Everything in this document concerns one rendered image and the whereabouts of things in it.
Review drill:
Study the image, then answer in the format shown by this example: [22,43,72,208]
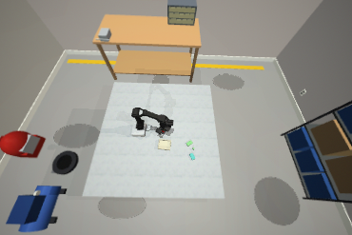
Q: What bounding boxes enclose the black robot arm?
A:
[131,108,174,131]

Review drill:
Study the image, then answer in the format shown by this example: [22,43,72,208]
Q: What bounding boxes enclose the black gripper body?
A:
[156,124,166,134]

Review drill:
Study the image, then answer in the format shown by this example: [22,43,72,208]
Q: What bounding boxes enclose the teal flat bar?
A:
[189,153,195,160]

